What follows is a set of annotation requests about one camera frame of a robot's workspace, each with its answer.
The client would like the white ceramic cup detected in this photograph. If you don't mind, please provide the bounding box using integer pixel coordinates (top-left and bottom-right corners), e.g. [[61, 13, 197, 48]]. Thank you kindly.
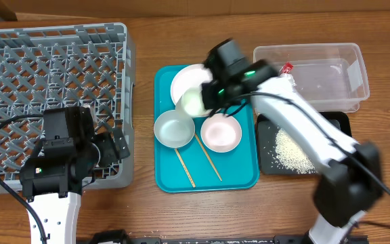
[[175, 87, 211, 118]]

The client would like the large white round plate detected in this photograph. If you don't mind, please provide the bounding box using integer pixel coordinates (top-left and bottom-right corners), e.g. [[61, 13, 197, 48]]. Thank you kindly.
[[171, 64, 213, 104]]

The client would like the small pink-rimmed white bowl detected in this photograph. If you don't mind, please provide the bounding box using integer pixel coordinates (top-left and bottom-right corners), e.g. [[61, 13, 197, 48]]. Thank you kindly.
[[200, 114, 242, 153]]

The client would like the wooden chopstick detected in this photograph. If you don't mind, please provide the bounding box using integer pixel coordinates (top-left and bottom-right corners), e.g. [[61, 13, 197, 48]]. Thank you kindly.
[[194, 133, 222, 182], [174, 148, 196, 188]]

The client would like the grey shallow bowl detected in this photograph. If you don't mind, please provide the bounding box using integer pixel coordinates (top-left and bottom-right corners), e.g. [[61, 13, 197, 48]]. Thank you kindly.
[[154, 110, 195, 148]]

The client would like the white tissue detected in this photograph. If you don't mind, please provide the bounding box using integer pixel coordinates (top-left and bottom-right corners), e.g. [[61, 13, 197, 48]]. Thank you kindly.
[[280, 73, 296, 87]]

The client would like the red snack wrapper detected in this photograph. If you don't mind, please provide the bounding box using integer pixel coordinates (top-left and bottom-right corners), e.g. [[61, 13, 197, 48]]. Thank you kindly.
[[279, 62, 293, 74]]

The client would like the pile of white rice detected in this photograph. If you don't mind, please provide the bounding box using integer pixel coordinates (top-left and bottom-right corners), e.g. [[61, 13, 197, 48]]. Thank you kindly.
[[272, 129, 316, 174]]

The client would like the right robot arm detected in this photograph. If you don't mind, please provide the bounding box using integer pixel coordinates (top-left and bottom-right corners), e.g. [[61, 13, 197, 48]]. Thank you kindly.
[[202, 39, 383, 243]]

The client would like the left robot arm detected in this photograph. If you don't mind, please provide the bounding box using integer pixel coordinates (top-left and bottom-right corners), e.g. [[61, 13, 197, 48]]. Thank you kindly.
[[20, 106, 130, 243]]

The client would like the black plastic waste tray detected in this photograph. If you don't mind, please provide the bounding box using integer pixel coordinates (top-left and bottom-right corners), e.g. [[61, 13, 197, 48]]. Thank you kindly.
[[255, 111, 353, 176]]

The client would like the clear plastic waste bin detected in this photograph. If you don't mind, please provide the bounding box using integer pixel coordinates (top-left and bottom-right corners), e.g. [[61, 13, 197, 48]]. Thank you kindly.
[[253, 43, 370, 113]]

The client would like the grey plastic dishwasher rack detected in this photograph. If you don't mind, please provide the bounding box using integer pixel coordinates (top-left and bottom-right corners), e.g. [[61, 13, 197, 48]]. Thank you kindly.
[[0, 22, 136, 194]]

